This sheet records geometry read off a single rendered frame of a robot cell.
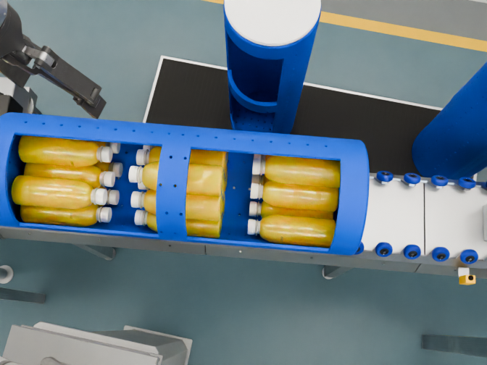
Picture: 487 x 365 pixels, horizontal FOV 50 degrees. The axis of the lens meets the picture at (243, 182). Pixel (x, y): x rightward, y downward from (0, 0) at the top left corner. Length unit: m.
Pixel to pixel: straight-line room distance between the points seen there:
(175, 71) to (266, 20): 1.01
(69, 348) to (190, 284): 1.11
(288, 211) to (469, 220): 0.52
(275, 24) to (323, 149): 0.48
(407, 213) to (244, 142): 0.55
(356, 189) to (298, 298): 1.25
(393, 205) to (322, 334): 1.00
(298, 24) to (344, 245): 0.66
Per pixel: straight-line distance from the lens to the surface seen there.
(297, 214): 1.35
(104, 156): 1.31
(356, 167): 1.19
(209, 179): 1.19
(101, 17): 2.88
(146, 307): 2.39
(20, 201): 1.36
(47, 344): 1.36
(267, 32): 1.53
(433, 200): 1.55
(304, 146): 1.21
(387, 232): 1.49
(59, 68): 0.69
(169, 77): 2.48
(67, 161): 1.33
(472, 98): 1.87
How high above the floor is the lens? 2.35
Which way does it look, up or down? 75 degrees down
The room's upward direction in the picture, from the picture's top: straight up
